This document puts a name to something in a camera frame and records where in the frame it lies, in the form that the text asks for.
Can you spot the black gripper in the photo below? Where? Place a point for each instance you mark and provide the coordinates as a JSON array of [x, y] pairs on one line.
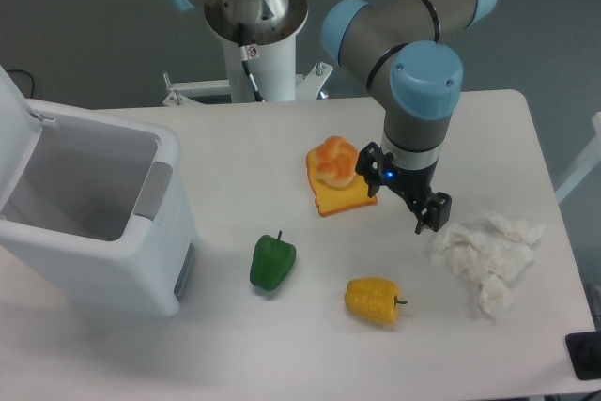
[[432, 210]]

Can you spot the white trash can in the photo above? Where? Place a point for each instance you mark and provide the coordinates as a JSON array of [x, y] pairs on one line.
[[95, 203]]

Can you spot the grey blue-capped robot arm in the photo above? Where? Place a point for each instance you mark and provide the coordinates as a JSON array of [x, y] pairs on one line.
[[395, 52]]

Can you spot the braided bread roll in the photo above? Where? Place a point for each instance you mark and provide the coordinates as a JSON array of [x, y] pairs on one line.
[[334, 162]]

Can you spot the toast bread slice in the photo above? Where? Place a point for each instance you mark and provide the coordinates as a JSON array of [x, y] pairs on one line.
[[329, 200]]

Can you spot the crumpled white tissue paper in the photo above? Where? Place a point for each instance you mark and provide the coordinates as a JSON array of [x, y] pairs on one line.
[[490, 253]]

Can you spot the yellow bell pepper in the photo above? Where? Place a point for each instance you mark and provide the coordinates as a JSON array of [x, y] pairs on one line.
[[374, 299]]

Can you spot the green bell pepper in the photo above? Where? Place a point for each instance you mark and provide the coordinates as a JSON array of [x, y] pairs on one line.
[[273, 259]]

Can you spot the black device at edge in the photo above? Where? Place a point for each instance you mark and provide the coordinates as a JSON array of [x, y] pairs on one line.
[[584, 352]]

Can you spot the white frame post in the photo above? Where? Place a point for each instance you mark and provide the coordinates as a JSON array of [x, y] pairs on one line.
[[583, 164]]

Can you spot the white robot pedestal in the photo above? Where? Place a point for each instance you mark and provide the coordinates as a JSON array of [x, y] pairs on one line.
[[259, 42]]

